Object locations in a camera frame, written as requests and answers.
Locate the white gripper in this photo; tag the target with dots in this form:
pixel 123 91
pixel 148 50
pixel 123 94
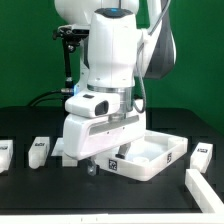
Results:
pixel 84 137

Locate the white desk tabletop tray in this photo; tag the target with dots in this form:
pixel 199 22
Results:
pixel 146 157

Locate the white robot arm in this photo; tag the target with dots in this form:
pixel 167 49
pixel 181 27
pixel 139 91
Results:
pixel 116 50

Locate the white fiducial marker sheet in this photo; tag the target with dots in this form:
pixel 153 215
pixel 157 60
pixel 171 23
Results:
pixel 58 147

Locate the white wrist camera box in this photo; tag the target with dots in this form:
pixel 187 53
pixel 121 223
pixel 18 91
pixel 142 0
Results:
pixel 92 105

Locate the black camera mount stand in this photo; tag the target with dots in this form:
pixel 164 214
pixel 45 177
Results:
pixel 71 39

